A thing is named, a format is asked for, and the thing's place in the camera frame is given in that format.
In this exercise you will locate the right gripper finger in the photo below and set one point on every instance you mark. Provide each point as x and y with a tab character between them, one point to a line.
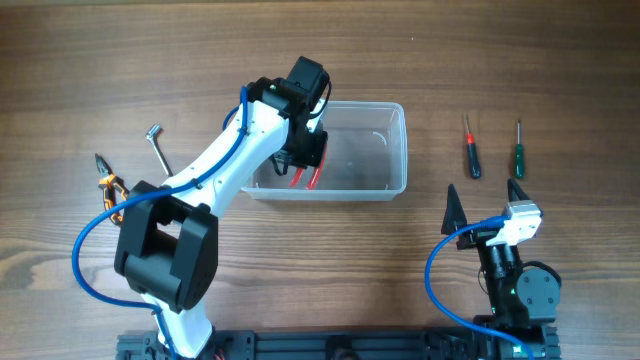
454	216
515	192

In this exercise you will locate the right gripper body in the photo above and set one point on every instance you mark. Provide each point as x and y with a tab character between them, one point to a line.
475	239

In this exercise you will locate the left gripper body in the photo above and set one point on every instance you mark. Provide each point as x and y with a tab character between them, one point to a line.
306	149

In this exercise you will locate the red black screwdriver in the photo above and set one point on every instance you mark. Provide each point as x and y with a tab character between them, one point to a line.
472	154

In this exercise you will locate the silver L-shaped socket wrench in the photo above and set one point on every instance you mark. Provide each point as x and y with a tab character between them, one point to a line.
152	136

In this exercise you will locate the orange black long-nose pliers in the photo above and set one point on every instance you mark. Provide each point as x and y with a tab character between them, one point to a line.
110	184

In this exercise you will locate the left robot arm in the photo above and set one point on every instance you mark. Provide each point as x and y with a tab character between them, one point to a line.
168	243

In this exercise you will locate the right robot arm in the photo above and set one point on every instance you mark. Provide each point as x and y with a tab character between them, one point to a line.
523	295

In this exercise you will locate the clear plastic container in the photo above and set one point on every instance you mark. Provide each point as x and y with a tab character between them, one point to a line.
366	159

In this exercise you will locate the green handled screwdriver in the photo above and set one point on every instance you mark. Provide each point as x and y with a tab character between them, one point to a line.
519	163

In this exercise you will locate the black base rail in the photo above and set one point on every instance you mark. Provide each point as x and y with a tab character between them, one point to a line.
429	344

